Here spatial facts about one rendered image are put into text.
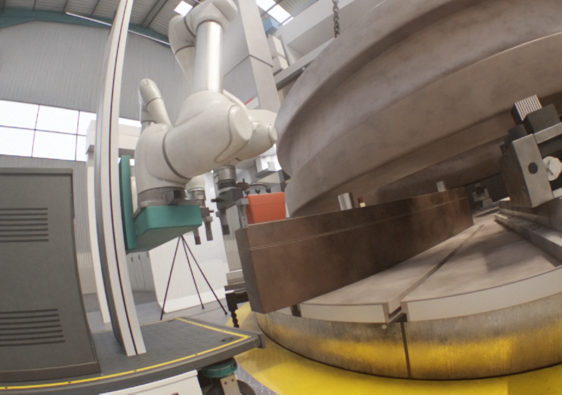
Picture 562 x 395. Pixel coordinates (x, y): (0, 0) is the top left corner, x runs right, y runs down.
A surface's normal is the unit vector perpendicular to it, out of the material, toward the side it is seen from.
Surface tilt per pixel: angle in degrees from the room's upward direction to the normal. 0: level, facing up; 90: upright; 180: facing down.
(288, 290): 90
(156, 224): 90
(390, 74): 90
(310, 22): 90
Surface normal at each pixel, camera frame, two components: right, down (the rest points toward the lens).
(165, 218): 0.64, -0.32
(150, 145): -0.36, -0.31
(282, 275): 0.47, -0.31
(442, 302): -0.73, 0.00
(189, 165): -0.03, 0.76
